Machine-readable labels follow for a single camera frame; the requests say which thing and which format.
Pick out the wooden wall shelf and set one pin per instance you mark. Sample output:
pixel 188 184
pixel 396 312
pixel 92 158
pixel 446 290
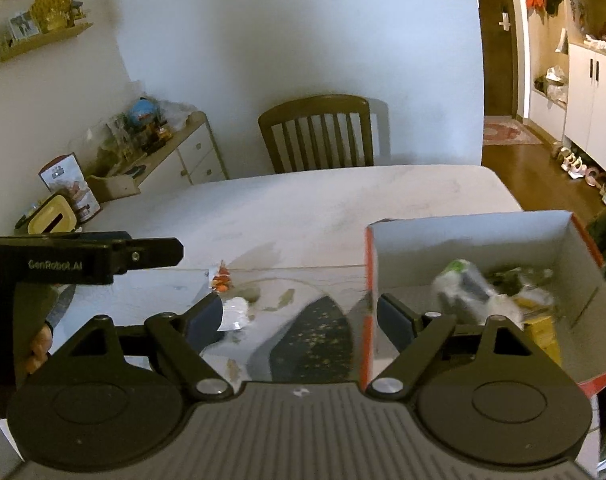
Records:
pixel 43 42

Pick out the small standing photo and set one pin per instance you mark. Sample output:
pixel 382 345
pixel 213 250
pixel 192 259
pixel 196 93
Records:
pixel 23 27

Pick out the white printed plastic bag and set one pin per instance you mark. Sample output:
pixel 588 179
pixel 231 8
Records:
pixel 503 307

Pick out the brown door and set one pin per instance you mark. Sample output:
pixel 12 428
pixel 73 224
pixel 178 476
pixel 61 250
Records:
pixel 493 60

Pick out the person's left forearm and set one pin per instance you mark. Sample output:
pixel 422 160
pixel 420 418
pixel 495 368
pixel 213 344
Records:
pixel 59 307

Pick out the white plastic wrapper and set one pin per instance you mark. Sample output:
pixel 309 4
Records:
pixel 233 312

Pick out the person's left hand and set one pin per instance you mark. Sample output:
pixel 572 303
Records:
pixel 39 347

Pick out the white hallway cabinet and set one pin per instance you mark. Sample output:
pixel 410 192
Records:
pixel 598 110

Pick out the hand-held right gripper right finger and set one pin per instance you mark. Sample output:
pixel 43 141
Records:
pixel 390 317

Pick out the cream sideboard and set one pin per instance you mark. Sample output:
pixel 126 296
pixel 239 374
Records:
pixel 198 150

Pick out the yellow tissue box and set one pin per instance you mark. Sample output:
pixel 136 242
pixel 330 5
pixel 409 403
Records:
pixel 53 215

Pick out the blue globe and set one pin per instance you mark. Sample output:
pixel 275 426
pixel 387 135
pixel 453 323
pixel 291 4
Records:
pixel 142 112

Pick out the red cardboard box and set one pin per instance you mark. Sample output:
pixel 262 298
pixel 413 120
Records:
pixel 483 240

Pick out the brown open box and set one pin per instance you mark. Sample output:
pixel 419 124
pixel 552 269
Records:
pixel 113 185

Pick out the red and white carton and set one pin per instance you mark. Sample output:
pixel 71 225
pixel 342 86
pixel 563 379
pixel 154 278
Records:
pixel 70 185

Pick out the brown wooden chair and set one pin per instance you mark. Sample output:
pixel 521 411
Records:
pixel 313 105

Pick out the patterned pink rug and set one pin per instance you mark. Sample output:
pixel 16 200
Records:
pixel 508 132

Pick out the small orange snack packet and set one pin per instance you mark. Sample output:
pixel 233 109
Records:
pixel 222 280

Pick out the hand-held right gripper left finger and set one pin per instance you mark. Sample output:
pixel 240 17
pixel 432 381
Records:
pixel 208 315

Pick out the golden woven box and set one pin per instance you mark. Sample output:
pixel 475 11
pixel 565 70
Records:
pixel 53 7

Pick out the dark speckled mat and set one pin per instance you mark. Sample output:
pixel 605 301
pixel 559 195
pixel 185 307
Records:
pixel 313 340

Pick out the dark green wrapper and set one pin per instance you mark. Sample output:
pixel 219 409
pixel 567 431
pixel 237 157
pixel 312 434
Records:
pixel 513 277

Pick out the yellow cardboard box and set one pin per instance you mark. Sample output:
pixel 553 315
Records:
pixel 543 335

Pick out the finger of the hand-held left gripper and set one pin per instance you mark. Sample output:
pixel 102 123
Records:
pixel 153 252

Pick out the row of shoes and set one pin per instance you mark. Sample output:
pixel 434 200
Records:
pixel 583 170

